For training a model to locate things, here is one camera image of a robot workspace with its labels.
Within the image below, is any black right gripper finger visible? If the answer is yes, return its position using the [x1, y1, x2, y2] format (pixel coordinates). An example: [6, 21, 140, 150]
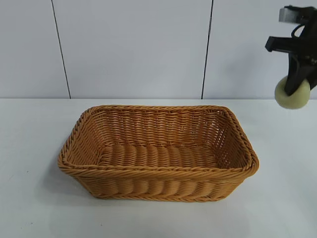
[309, 71, 317, 90]
[284, 58, 311, 97]

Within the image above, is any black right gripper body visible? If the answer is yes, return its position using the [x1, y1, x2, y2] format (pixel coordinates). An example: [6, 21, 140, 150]
[265, 4, 317, 73]

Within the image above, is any pale yellow egg yolk pastry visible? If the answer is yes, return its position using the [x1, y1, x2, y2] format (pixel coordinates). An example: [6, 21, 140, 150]
[274, 76, 311, 110]

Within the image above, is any brown woven wicker basket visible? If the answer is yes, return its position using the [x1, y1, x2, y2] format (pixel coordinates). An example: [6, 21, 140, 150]
[58, 104, 261, 202]

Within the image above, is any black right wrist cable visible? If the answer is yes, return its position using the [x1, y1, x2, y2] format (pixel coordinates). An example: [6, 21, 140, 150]
[291, 23, 307, 38]

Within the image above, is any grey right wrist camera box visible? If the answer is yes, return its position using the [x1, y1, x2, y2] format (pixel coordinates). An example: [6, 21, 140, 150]
[279, 6, 302, 23]

